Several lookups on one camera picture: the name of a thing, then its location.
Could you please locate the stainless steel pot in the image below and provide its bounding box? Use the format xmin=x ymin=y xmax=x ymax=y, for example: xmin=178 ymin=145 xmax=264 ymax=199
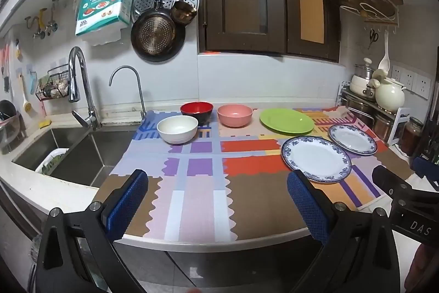
xmin=372 ymin=113 xmax=399 ymax=143
xmin=346 ymin=101 xmax=375 ymax=129

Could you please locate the large blue-rimmed white plate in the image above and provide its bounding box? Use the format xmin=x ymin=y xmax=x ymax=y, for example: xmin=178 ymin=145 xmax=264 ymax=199
xmin=281 ymin=136 xmax=353 ymax=184

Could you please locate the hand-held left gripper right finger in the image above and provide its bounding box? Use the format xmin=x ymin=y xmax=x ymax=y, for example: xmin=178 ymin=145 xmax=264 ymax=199
xmin=287 ymin=170 xmax=402 ymax=293

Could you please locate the person's right hand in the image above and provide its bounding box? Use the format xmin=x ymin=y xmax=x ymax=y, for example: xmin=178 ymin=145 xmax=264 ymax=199
xmin=406 ymin=241 xmax=436 ymax=290

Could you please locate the dark brown wooden window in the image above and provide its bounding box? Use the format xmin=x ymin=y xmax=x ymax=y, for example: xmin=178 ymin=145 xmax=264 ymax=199
xmin=196 ymin=0 xmax=341 ymax=65

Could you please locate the black wire wall basket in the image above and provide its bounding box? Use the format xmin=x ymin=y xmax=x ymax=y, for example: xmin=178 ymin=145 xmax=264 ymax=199
xmin=36 ymin=64 xmax=73 ymax=102

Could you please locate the white ladle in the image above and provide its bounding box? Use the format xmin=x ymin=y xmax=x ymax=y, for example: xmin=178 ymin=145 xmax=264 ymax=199
xmin=377 ymin=32 xmax=392 ymax=71

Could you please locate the white bowl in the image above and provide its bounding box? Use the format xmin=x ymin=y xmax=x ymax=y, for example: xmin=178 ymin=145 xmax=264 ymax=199
xmin=157 ymin=115 xmax=199 ymax=145

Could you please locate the chrome pull-down kitchen faucet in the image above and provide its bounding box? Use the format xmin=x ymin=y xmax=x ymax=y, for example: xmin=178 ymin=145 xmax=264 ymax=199
xmin=67 ymin=46 xmax=102 ymax=131

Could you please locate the stainless steel sink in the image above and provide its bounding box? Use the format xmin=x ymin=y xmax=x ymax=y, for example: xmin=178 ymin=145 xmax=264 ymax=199
xmin=12 ymin=127 xmax=138 ymax=188

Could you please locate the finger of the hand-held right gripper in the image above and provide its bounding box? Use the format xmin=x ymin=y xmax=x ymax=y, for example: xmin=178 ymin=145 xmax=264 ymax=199
xmin=372 ymin=165 xmax=415 ymax=200
xmin=413 ymin=157 xmax=439 ymax=192

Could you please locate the white basket with greens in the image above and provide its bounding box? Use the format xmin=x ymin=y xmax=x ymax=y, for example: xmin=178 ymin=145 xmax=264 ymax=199
xmin=36 ymin=148 xmax=70 ymax=175

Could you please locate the green plate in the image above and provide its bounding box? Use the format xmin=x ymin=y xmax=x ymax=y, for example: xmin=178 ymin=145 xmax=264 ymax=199
xmin=260 ymin=108 xmax=315 ymax=135

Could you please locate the black frying pan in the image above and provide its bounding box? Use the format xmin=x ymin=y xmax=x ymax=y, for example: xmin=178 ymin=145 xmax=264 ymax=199
xmin=131 ymin=0 xmax=186 ymax=63

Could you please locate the teal paper towel package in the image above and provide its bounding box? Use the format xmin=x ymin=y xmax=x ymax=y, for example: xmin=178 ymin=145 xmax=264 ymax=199
xmin=75 ymin=0 xmax=134 ymax=38

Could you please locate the glass jar with brown contents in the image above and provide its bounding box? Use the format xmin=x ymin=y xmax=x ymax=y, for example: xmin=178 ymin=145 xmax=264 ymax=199
xmin=399 ymin=117 xmax=424 ymax=157

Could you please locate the small blue-rimmed white plate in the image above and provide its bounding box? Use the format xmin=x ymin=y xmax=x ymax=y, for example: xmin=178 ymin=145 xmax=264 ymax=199
xmin=328 ymin=124 xmax=378 ymax=155

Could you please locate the thin gooseneck faucet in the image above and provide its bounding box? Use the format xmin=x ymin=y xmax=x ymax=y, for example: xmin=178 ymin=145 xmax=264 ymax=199
xmin=109 ymin=66 xmax=147 ymax=121

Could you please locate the red and black bowl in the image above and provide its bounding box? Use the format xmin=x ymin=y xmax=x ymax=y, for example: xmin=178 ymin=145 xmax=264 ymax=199
xmin=180 ymin=101 xmax=214 ymax=126

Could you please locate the cream kettle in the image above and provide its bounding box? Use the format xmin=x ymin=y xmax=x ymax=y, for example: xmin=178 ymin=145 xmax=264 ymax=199
xmin=372 ymin=69 xmax=407 ymax=111

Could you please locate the yellow dish brush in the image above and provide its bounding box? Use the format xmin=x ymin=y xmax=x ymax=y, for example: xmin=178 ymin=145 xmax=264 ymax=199
xmin=18 ymin=72 xmax=32 ymax=114

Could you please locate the metal shelf rack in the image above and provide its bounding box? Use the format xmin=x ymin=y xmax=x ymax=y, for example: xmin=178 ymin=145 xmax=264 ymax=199
xmin=339 ymin=86 xmax=412 ymax=144

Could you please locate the colourful patterned table cloth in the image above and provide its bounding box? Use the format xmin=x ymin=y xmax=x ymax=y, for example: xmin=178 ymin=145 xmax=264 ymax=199
xmin=109 ymin=107 xmax=414 ymax=242

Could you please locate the white wire wall rack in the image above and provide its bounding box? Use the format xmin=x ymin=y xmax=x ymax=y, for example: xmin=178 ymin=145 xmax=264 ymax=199
xmin=339 ymin=1 xmax=401 ymax=33

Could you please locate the pink bowl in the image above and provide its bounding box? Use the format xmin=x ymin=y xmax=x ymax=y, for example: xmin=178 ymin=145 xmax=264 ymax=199
xmin=217 ymin=104 xmax=254 ymax=128

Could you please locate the white wall socket panel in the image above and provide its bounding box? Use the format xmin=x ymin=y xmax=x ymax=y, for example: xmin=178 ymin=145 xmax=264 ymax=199
xmin=391 ymin=65 xmax=433 ymax=100

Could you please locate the small brass saucepan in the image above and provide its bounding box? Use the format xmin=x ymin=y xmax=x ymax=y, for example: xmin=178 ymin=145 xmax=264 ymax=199
xmin=170 ymin=0 xmax=199 ymax=27

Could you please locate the cream pot with glass lid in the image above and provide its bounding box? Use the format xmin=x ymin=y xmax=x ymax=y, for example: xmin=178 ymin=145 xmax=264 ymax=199
xmin=349 ymin=57 xmax=377 ymax=99

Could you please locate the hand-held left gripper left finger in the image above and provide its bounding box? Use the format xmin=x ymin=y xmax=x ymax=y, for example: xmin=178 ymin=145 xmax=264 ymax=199
xmin=35 ymin=169 xmax=149 ymax=293

